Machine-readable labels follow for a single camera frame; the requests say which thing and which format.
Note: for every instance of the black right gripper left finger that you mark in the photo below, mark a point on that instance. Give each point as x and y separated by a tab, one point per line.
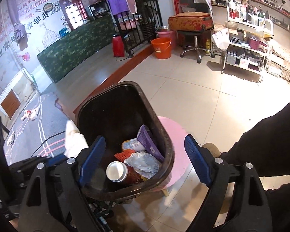
77	173

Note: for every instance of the white tissue wad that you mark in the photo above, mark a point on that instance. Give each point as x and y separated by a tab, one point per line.
75	142

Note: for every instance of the white red plastic bag trash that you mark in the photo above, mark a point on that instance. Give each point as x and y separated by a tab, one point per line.
30	114

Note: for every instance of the black trash bin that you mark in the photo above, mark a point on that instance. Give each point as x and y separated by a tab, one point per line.
117	113

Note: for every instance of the white lid paper cup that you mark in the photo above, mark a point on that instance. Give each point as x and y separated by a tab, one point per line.
118	172

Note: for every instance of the blue grey striped tablecloth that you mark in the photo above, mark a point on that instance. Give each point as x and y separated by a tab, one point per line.
43	136

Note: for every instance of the orange foam net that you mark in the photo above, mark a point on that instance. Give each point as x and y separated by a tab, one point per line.
122	156

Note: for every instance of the pink round stool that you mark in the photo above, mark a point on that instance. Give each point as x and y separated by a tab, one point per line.
181	163

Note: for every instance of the orange cushion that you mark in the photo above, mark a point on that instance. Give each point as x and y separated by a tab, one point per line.
10	104

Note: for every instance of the small yoghurt bottle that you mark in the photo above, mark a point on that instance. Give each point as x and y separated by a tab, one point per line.
132	144

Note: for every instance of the crumpled grey plastic wrapper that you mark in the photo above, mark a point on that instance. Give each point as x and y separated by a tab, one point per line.
144	164

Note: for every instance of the purple snack package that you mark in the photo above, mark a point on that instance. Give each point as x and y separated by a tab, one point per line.
145	137

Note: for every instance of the green patterned counter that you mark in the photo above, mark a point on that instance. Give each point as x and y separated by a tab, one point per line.
67	53

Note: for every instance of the red bag on floor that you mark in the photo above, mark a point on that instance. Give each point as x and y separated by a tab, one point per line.
118	47

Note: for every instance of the swivel stool chrome base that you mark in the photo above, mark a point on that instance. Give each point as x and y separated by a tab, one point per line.
195	47

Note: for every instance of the white rolling cart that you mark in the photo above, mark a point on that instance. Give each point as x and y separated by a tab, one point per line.
243	44

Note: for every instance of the orange plastic bucket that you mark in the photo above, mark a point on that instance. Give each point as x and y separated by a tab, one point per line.
162	47

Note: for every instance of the black metal rack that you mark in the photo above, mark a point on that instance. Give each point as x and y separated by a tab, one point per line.
135	29

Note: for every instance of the red phone booth cabinet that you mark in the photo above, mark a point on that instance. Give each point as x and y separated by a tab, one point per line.
74	12

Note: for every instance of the pink plastic bucket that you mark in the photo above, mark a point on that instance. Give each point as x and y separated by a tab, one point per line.
165	32

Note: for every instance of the purple towel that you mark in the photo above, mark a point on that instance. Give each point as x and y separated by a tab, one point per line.
118	6

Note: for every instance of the brown orange suitcase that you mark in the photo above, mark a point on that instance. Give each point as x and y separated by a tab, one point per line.
191	22

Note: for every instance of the pink towel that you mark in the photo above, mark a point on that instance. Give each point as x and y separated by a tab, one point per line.
132	6

